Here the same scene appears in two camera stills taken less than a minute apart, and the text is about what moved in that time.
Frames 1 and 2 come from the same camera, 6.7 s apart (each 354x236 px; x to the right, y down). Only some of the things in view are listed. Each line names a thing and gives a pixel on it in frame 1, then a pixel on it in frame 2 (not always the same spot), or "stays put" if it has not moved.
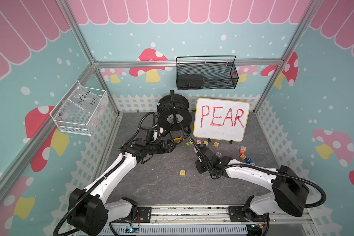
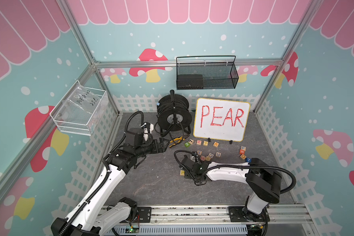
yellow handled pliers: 177,138 stays put
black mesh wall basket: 206,72 stays put
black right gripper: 197,165 -> 186,176
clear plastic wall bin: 81,111 stays put
